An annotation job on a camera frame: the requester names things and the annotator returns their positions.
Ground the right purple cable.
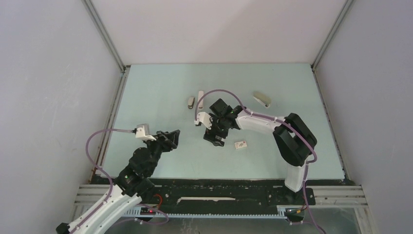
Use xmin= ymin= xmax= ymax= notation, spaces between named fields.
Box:
xmin=194 ymin=89 xmax=326 ymax=234

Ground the beige stapler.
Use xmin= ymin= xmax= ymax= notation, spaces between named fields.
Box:
xmin=253 ymin=91 xmax=272 ymax=109

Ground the white staple box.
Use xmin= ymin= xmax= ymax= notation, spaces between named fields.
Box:
xmin=234 ymin=141 xmax=247 ymax=150

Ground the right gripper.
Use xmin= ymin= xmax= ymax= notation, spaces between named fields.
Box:
xmin=203 ymin=113 xmax=229 ymax=147

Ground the white stapler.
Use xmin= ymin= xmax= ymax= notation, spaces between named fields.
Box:
xmin=197 ymin=90 xmax=204 ymax=109

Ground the aluminium frame post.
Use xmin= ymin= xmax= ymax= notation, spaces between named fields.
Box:
xmin=311 ymin=0 xmax=355 ymax=72
xmin=80 ymin=0 xmax=131 ymax=175

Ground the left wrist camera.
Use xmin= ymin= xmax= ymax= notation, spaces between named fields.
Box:
xmin=133 ymin=123 xmax=156 ymax=141

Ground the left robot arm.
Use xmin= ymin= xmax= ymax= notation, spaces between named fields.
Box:
xmin=56 ymin=124 xmax=180 ymax=234

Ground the small grey stapler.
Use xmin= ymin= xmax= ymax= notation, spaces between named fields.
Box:
xmin=188 ymin=96 xmax=195 ymax=110

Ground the left aluminium frame post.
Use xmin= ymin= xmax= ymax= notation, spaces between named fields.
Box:
xmin=80 ymin=0 xmax=131 ymax=175

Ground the right aluminium frame post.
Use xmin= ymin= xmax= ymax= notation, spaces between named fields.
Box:
xmin=311 ymin=0 xmax=355 ymax=72

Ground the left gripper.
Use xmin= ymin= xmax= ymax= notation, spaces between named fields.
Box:
xmin=143 ymin=130 xmax=180 ymax=176

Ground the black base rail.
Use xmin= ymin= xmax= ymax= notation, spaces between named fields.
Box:
xmin=143 ymin=178 xmax=316 ymax=215

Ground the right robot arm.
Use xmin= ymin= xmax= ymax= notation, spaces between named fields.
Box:
xmin=194 ymin=98 xmax=318 ymax=204

